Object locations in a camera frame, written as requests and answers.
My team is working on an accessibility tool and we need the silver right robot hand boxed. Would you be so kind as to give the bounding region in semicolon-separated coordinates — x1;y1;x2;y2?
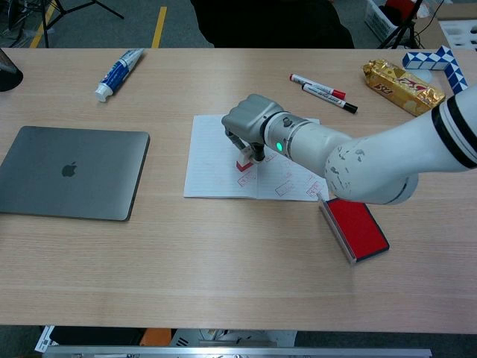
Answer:
221;93;282;165

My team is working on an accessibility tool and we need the small red white stamp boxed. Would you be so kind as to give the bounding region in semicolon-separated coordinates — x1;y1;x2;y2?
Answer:
235;147;258;173

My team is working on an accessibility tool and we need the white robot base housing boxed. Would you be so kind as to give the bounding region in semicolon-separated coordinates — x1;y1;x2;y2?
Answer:
169;329;298;348

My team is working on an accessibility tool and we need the open white lined notebook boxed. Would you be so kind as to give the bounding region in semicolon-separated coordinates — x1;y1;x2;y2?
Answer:
183;114;331;202

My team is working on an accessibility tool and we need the red cap whiteboard marker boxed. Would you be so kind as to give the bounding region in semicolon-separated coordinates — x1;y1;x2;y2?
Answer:
288;73;347;100

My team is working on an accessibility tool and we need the black cap whiteboard marker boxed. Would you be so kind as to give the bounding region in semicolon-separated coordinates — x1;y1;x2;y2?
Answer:
300;84;358;114

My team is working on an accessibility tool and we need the blue white toothpaste tube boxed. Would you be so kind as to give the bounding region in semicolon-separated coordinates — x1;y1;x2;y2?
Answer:
95;47;145;104

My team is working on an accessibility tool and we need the gold snack packet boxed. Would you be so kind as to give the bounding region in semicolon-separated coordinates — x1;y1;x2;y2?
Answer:
361;58;447;117

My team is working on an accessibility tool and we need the red ink pad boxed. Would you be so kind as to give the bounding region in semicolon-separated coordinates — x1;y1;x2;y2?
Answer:
319;197;391;266

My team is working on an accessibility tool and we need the white plastic basket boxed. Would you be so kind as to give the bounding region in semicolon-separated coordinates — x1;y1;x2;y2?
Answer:
364;0;398;43

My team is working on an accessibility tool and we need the black tripod stand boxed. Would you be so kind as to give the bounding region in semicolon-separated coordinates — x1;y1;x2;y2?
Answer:
39;0;125;48
376;0;428;50

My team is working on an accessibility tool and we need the white round disc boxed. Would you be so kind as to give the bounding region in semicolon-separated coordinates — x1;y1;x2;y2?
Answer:
411;66;435;86

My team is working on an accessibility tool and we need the red object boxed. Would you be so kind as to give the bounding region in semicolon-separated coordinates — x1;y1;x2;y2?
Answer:
385;0;417;19

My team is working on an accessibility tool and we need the grey closed laptop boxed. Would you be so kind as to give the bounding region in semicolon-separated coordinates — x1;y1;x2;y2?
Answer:
0;125;151;222

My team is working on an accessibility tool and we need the blue white cube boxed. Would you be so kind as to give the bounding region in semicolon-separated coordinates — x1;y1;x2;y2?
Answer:
401;45;470;94

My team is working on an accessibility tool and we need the cardboard box with white foam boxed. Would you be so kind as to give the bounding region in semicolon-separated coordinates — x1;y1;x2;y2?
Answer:
435;3;477;49

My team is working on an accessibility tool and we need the orange object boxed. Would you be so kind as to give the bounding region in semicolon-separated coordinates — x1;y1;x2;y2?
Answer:
140;327;177;347

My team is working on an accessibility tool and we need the black rounded object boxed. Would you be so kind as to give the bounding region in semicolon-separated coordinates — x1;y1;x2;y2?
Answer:
0;48;24;93

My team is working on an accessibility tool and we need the white paper label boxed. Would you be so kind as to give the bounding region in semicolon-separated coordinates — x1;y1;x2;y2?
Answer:
34;325;57;354

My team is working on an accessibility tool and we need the aluminium rail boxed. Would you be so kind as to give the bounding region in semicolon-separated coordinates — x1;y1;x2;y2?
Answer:
42;346;433;358

